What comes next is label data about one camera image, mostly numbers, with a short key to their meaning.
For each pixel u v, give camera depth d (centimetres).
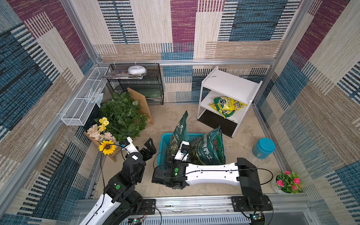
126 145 60
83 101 76
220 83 86
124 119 78
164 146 89
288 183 68
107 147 70
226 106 89
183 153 57
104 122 70
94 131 74
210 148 67
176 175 50
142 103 89
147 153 63
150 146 64
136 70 87
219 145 74
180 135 69
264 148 82
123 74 90
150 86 111
